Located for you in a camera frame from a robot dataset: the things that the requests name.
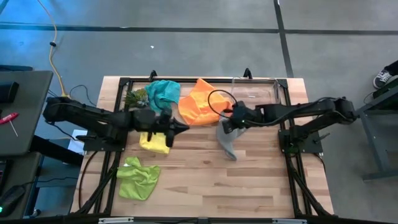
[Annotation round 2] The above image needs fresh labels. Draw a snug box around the person's leg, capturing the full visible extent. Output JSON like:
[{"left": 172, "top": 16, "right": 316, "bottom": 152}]
[{"left": 384, "top": 59, "right": 398, "bottom": 77}]

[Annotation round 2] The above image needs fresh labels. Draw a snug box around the grey side table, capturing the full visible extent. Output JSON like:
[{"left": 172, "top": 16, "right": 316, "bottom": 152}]
[{"left": 0, "top": 70, "right": 53, "bottom": 156}]

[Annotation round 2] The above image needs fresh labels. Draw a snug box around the yellow microfiber towel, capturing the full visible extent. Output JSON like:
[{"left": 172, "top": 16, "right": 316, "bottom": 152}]
[{"left": 139, "top": 132, "right": 171, "bottom": 155}]

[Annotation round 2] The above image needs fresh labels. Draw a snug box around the dark metal table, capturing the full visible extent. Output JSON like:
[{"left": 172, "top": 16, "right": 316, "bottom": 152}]
[{"left": 341, "top": 77, "right": 398, "bottom": 182}]

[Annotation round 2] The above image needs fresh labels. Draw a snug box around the black computer mouse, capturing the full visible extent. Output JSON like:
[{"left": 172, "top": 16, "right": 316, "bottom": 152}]
[{"left": 0, "top": 185, "right": 26, "bottom": 217}]

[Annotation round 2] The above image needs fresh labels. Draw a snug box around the clear plastic bin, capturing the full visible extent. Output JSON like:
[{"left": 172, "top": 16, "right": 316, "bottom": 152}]
[{"left": 230, "top": 77, "right": 282, "bottom": 108}]

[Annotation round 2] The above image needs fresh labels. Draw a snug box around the green microfiber towel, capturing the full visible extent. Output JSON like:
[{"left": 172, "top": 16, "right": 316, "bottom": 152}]
[{"left": 116, "top": 156, "right": 162, "bottom": 202}]

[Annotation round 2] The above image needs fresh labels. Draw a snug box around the teal microfiber towel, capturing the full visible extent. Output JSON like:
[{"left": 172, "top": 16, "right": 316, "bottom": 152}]
[{"left": 144, "top": 80, "right": 182, "bottom": 113}]

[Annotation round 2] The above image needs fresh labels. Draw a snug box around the small potted succulent plant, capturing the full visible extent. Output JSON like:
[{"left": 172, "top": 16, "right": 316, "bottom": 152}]
[{"left": 123, "top": 88, "right": 150, "bottom": 109}]

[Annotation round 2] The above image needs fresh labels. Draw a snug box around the dark low desk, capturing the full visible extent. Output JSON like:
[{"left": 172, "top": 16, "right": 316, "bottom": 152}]
[{"left": 0, "top": 151, "right": 43, "bottom": 220}]

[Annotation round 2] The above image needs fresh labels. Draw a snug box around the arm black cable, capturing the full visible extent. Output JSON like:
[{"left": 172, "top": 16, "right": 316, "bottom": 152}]
[
  {"left": 153, "top": 99, "right": 165, "bottom": 114},
  {"left": 207, "top": 89, "right": 239, "bottom": 119}
]

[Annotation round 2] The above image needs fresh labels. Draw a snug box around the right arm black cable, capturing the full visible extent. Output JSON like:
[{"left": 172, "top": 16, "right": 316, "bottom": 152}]
[{"left": 207, "top": 89, "right": 239, "bottom": 119}]

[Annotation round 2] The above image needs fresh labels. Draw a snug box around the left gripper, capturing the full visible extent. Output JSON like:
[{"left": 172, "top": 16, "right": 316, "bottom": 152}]
[{"left": 155, "top": 108, "right": 190, "bottom": 149}]

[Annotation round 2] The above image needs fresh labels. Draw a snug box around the grey microfiber towel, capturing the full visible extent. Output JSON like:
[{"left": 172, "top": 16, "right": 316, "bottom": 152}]
[{"left": 216, "top": 116, "right": 248, "bottom": 161}]

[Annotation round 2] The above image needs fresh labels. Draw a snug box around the black aluminium rig frame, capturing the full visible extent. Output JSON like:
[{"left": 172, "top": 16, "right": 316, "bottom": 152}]
[{"left": 70, "top": 67, "right": 335, "bottom": 224}]

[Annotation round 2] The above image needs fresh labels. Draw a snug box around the red-handled screwdriver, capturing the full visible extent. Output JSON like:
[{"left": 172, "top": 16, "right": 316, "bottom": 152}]
[{"left": 0, "top": 112, "right": 20, "bottom": 137}]

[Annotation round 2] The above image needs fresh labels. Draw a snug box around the yellow extension cable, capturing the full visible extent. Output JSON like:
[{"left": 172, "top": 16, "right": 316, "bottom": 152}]
[{"left": 36, "top": 0, "right": 70, "bottom": 98}]

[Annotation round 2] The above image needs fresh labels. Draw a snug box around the black base cable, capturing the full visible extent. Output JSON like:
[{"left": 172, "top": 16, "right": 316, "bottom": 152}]
[{"left": 77, "top": 151, "right": 100, "bottom": 210}]

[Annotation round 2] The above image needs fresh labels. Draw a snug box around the silver metal bracket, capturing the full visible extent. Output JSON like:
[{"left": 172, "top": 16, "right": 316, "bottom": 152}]
[
  {"left": 98, "top": 217, "right": 134, "bottom": 224},
  {"left": 272, "top": 218, "right": 307, "bottom": 224}
]

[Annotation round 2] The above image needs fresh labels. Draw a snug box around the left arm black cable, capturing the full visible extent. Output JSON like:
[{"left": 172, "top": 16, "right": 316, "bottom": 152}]
[{"left": 153, "top": 99, "right": 165, "bottom": 114}]

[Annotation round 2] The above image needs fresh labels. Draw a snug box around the orange microfiber towel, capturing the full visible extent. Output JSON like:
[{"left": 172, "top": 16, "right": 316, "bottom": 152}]
[{"left": 178, "top": 78, "right": 234, "bottom": 126}]

